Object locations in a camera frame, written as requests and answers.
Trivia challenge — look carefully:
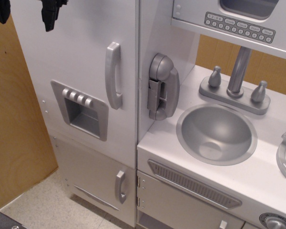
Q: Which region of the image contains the white fridge door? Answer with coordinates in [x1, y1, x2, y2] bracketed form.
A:
[11, 0, 139, 168]

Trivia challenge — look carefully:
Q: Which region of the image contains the silver toy wall phone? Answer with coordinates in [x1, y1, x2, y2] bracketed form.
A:
[147, 53, 180, 121]

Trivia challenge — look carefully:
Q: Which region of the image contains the silver round sink bowl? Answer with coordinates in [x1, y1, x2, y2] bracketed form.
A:
[176, 104, 257, 166]

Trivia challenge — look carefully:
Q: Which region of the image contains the white toy kitchen cabinet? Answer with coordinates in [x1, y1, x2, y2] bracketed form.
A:
[9, 0, 286, 229]

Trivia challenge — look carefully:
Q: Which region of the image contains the silver lower door handle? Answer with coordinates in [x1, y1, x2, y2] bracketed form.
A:
[114, 170, 126, 204]

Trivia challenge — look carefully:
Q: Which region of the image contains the light wooden board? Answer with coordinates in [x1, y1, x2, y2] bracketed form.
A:
[0, 18, 58, 208]

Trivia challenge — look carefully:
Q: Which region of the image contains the silver fridge door handle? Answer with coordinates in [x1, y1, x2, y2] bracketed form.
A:
[105, 42, 123, 110]

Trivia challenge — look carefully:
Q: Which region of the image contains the white oven door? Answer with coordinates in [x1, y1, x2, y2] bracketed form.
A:
[137, 171, 245, 229]

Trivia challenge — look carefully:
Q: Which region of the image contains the silver oven knob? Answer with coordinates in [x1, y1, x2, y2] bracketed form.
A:
[259, 213, 286, 229]

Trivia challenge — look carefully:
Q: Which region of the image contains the white toy microwave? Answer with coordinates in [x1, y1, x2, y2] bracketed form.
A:
[172, 0, 286, 59]

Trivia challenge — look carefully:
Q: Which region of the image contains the silver toy faucet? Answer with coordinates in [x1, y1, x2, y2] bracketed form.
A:
[199, 46, 271, 115]

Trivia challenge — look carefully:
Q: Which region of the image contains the silver vent grille panel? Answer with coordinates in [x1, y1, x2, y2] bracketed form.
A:
[148, 160, 242, 209]

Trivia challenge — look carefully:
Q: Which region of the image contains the silver ice dispenser panel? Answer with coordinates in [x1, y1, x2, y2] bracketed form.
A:
[51, 80, 109, 141]

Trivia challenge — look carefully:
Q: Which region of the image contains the brown cardboard backing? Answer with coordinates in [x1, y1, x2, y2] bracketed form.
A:
[195, 35, 286, 94]

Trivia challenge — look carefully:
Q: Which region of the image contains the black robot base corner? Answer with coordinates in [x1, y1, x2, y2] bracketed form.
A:
[0, 212, 27, 229]

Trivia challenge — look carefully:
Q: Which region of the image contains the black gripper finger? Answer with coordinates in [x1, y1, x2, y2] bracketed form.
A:
[0, 0, 10, 24]
[41, 0, 68, 32]

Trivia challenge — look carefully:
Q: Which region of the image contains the white lower freezer door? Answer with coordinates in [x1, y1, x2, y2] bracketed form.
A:
[50, 136, 136, 226]

